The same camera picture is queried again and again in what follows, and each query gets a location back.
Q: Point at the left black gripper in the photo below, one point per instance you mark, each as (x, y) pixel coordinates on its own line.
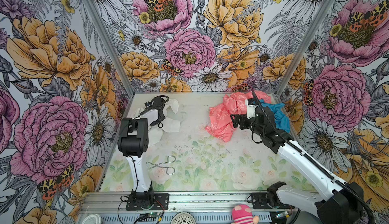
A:
(161, 119)

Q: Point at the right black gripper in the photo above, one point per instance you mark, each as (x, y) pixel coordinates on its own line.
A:
(243, 118)

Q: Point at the white cloth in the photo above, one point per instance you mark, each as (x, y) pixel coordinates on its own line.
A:
(169, 125)

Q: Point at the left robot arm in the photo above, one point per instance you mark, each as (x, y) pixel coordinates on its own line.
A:
(134, 142)

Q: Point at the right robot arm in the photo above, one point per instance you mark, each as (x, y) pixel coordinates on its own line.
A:
(336, 202)

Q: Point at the pink patterned cloth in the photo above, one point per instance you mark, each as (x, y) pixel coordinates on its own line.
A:
(221, 125)

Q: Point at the metal scissors clamp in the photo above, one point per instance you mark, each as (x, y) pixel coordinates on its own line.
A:
(170, 170)

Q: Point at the pink striped plush toy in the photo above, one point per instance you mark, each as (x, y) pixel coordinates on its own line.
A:
(242, 214)

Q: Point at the white woven round basket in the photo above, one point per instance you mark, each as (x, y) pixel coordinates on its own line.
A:
(183, 218)

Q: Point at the green circuit board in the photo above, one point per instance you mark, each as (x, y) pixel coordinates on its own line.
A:
(150, 217)

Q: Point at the white round lid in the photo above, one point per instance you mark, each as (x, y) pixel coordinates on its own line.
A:
(92, 219)

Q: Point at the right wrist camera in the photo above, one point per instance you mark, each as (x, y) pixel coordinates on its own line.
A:
(251, 106)

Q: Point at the aluminium front rail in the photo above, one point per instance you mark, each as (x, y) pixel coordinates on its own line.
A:
(217, 201)

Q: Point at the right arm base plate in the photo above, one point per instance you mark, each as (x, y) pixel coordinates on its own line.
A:
(260, 200)

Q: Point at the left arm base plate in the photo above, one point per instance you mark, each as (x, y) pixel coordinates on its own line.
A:
(147, 201)

